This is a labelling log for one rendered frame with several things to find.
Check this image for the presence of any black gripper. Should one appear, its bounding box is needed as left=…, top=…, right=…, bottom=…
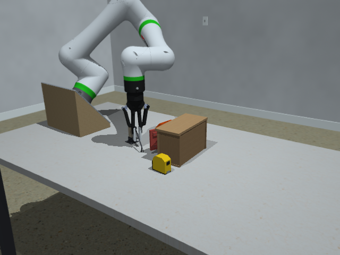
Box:
left=122, top=92, right=150, bottom=141

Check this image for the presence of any yellow tape measure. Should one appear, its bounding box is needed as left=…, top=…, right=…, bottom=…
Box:
left=152, top=153, right=171, bottom=175

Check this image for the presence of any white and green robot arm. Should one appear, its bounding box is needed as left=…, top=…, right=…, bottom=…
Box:
left=58, top=0, right=175, bottom=104

